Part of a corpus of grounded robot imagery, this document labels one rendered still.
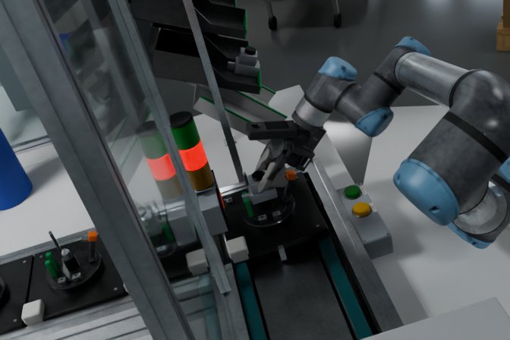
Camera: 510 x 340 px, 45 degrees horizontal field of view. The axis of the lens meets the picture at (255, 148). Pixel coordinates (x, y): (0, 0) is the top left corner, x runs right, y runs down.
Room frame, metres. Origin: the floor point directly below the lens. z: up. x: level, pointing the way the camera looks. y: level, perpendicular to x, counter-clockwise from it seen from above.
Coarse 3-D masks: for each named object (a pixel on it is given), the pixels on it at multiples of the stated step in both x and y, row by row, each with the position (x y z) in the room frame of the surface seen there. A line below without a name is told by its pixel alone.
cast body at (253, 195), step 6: (252, 174) 1.19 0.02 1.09; (258, 174) 1.18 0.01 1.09; (264, 174) 1.19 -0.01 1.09; (252, 180) 1.18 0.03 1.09; (258, 180) 1.17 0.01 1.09; (252, 186) 1.16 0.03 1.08; (252, 192) 1.16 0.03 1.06; (264, 192) 1.16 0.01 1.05; (270, 192) 1.16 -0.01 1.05; (276, 192) 1.16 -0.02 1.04; (246, 198) 1.17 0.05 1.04; (252, 198) 1.16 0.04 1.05; (258, 198) 1.16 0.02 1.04; (264, 198) 1.16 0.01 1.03; (270, 198) 1.16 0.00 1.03
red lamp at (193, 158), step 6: (198, 144) 0.97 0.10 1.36; (180, 150) 0.97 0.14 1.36; (186, 150) 0.96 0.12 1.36; (192, 150) 0.96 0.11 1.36; (198, 150) 0.97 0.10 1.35; (186, 156) 0.96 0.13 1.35; (192, 156) 0.96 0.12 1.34; (198, 156) 0.96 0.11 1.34; (204, 156) 0.97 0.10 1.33; (186, 162) 0.96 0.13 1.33; (192, 162) 0.96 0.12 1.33; (198, 162) 0.96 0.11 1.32; (204, 162) 0.97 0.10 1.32; (186, 168) 0.97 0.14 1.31; (192, 168) 0.96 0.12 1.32; (198, 168) 0.96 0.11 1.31
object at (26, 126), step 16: (0, 48) 2.02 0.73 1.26; (0, 64) 2.02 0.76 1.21; (0, 80) 2.02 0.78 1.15; (16, 80) 2.02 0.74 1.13; (0, 96) 2.01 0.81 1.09; (16, 96) 2.02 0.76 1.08; (0, 112) 2.01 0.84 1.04; (16, 112) 2.02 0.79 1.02; (32, 112) 2.02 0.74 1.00; (16, 128) 2.01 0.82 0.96; (32, 128) 2.02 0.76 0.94; (16, 144) 2.01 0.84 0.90
